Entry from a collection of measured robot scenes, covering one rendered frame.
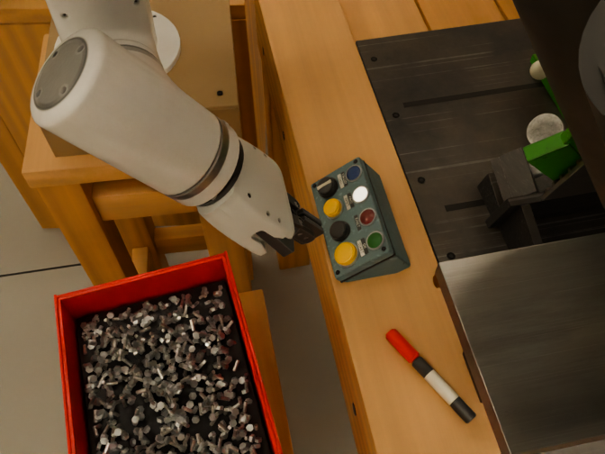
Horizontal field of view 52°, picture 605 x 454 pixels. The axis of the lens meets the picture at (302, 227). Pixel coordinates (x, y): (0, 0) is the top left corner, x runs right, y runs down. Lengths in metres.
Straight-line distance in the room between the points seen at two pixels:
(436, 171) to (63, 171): 0.55
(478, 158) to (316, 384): 0.93
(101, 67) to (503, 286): 0.35
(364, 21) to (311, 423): 0.99
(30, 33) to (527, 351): 1.21
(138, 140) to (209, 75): 0.49
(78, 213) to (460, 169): 0.62
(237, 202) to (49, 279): 1.42
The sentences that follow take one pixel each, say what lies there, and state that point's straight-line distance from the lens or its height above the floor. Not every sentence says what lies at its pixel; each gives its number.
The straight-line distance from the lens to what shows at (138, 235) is 1.59.
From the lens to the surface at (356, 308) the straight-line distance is 0.76.
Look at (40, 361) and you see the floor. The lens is 1.83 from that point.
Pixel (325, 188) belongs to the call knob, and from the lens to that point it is 0.81.
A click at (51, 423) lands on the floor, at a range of 1.76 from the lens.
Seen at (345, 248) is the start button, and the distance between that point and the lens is 0.75.
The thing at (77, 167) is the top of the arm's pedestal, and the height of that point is 0.85.
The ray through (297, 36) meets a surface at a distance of 1.07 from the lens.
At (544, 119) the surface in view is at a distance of 0.72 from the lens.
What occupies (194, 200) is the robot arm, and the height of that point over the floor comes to 1.14.
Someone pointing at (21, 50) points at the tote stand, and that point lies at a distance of 1.50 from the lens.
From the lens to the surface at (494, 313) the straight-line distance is 0.52.
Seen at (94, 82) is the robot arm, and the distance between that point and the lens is 0.46.
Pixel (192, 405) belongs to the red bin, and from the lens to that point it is 0.74.
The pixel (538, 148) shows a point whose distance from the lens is 0.69.
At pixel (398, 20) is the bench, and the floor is 0.88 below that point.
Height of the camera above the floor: 1.58
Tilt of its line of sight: 56 degrees down
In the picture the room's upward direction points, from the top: straight up
